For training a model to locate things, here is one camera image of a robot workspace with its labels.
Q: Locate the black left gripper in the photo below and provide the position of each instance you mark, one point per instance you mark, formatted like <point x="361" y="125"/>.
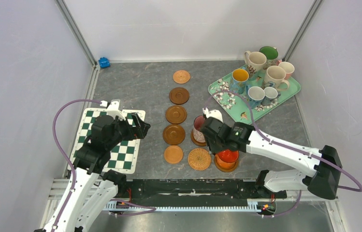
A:
<point x="139" y="131"/>

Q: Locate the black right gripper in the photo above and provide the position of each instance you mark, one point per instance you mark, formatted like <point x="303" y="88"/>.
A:
<point x="210" y="132"/>

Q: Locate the brown wooden saucer coaster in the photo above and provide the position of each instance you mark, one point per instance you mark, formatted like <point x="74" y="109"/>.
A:
<point x="196" y="142"/>
<point x="174" y="134"/>
<point x="179" y="95"/>
<point x="176" y="114"/>

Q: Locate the pink patterned mug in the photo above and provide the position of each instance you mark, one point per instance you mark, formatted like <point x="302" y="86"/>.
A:
<point x="197" y="134"/>

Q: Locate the orange mug black handle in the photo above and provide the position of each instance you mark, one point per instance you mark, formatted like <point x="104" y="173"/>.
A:
<point x="227" y="156"/>

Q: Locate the woven rattan coaster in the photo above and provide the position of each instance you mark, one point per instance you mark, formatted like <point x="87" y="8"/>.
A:
<point x="199" y="159"/>

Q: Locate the brown ridged wooden coaster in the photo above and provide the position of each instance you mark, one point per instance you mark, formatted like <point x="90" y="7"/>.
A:
<point x="229" y="169"/>

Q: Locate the light orange wooden coaster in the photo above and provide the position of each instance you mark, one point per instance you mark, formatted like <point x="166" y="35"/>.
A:
<point x="173" y="154"/>

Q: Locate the blue patterned mug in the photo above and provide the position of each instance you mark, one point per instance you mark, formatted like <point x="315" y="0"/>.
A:
<point x="254" y="95"/>

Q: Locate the yellow inside mug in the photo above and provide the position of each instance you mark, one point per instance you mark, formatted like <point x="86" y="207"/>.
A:
<point x="238" y="81"/>

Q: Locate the light cork coaster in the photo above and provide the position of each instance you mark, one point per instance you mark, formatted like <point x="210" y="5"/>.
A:
<point x="181" y="76"/>

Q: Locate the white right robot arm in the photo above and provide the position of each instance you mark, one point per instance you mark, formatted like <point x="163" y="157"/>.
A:
<point x="315" y="170"/>

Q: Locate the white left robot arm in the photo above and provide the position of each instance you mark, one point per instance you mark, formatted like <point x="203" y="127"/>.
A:
<point x="89" y="190"/>

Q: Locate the green white chessboard mat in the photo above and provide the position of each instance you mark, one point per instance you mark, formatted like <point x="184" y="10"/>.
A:
<point x="123" y="157"/>

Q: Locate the mint green floral tray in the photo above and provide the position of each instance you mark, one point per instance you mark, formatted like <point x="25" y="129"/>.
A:
<point x="235" y="105"/>

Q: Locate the small white blue mug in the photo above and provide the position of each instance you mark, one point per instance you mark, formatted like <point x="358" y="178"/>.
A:
<point x="271" y="94"/>

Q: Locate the blue toy block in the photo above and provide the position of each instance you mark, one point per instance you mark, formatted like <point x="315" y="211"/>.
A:
<point x="103" y="62"/>

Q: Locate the large cream mug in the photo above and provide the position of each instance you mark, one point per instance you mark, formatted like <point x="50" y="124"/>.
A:
<point x="275" y="77"/>

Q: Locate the white floral mug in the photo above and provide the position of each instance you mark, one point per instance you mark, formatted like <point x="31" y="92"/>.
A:
<point x="254" y="61"/>

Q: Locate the pink white mug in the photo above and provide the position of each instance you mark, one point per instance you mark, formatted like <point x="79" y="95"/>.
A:
<point x="287" y="67"/>

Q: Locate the green inside mug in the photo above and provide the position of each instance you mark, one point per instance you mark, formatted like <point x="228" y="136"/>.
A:
<point x="271" y="54"/>

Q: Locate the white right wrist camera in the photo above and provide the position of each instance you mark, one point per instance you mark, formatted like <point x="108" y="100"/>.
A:
<point x="212" y="113"/>

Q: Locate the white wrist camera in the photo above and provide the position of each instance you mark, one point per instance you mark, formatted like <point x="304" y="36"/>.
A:
<point x="112" y="110"/>
<point x="212" y="113"/>

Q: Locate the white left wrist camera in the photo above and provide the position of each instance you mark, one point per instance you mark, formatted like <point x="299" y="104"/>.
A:
<point x="112" y="110"/>

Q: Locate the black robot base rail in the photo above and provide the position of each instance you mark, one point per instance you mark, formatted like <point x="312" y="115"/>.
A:
<point x="194" y="192"/>

